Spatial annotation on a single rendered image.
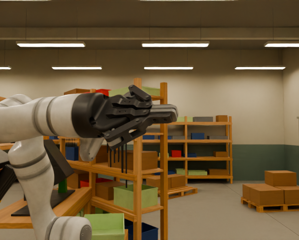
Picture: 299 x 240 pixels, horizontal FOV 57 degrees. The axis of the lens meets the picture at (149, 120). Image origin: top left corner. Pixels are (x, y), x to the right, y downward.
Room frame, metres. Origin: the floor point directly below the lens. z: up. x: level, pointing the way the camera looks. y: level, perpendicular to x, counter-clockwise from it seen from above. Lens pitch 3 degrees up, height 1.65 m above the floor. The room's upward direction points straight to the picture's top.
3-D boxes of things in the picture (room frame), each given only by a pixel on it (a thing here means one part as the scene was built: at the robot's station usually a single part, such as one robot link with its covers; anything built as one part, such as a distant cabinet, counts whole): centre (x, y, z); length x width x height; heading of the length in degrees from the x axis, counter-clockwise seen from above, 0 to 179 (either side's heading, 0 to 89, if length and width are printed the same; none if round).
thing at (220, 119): (9.32, -1.13, 1.12); 3.16 x 0.54 x 2.24; 90
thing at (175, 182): (7.60, -0.60, 0.22); 1.20 x 0.80 x 0.44; 130
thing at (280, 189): (6.29, -2.80, 0.37); 1.20 x 0.80 x 0.74; 98
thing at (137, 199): (4.25, 0.72, 1.19); 2.30 x 0.55 x 2.39; 41
